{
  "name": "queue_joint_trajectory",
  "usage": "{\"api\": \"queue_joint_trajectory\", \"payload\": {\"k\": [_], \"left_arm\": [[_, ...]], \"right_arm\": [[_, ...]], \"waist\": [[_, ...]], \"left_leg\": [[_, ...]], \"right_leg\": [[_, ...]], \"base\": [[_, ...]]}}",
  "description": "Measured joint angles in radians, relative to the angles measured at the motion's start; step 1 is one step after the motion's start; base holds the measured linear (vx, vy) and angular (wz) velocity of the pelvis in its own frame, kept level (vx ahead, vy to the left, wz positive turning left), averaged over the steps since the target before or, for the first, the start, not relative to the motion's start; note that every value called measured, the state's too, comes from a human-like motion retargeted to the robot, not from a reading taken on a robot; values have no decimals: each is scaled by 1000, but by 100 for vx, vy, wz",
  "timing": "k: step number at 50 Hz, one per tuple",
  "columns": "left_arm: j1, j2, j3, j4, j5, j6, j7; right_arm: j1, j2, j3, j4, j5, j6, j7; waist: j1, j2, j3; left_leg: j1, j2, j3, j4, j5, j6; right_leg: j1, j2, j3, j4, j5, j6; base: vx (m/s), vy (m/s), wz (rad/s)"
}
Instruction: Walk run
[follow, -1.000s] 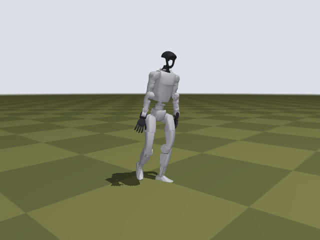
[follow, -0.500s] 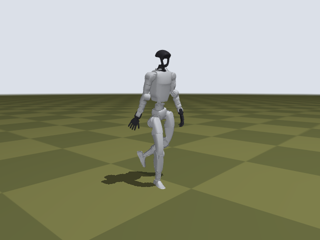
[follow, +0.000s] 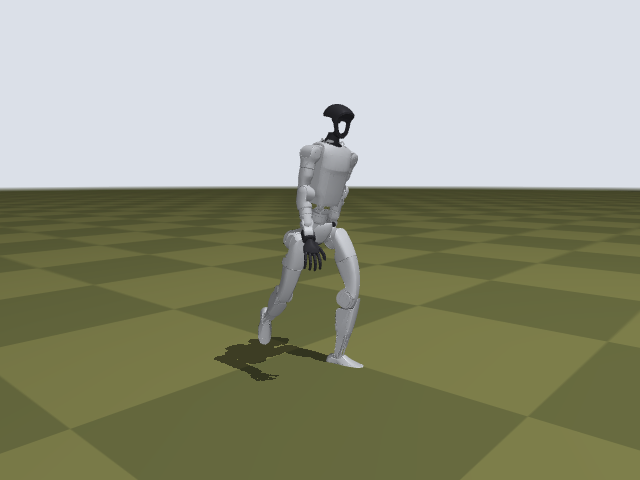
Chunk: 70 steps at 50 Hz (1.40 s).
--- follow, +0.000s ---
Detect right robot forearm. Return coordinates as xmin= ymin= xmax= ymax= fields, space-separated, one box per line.
xmin=296 ymin=186 xmax=314 ymax=236

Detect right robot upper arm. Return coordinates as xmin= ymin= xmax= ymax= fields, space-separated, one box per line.
xmin=297 ymin=145 xmax=323 ymax=201

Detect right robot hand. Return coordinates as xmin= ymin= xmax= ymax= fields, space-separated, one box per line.
xmin=301 ymin=230 xmax=326 ymax=271

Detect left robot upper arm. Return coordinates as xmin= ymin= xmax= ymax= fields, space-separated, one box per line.
xmin=340 ymin=151 xmax=358 ymax=200

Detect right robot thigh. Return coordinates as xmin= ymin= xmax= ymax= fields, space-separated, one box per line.
xmin=278 ymin=228 xmax=305 ymax=303

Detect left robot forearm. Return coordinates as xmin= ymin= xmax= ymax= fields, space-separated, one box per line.
xmin=327 ymin=199 xmax=344 ymax=227

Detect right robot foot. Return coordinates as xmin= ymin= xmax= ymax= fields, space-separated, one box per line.
xmin=258 ymin=307 xmax=272 ymax=345

